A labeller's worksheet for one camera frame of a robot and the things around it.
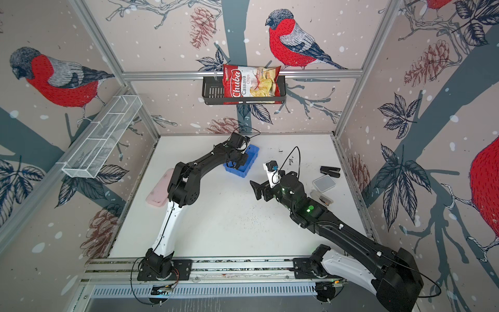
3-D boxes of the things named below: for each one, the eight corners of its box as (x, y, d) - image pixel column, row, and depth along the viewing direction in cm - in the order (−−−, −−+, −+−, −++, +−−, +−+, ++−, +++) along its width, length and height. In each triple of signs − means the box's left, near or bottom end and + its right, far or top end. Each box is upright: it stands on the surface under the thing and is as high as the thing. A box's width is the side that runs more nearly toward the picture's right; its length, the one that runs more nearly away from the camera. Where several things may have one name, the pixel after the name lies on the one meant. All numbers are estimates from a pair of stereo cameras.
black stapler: (319, 174, 105) (321, 171, 102) (320, 168, 107) (321, 164, 105) (338, 177, 103) (340, 174, 101) (338, 171, 106) (340, 168, 103)
